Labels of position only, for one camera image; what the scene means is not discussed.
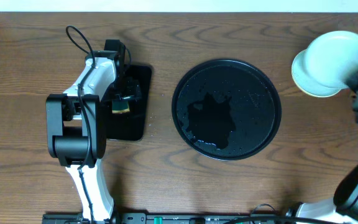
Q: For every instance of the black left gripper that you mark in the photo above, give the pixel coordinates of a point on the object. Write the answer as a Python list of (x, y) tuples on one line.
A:
[(129, 94)]

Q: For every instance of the green yellow sponge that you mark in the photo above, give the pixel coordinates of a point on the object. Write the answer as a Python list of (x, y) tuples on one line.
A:
[(120, 107)]

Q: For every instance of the light green plate with stain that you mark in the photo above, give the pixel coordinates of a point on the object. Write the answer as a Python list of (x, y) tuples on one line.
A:
[(298, 67)]

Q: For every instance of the yellow plate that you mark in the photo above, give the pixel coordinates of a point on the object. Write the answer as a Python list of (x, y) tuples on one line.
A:
[(312, 87)]

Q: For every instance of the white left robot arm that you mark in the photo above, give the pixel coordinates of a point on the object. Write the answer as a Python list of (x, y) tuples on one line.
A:
[(76, 134)]

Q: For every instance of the black rectangular tray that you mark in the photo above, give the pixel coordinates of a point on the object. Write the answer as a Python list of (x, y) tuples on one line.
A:
[(130, 126)]

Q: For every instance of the round black tray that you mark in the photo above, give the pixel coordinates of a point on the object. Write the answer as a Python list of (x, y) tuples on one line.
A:
[(226, 109)]

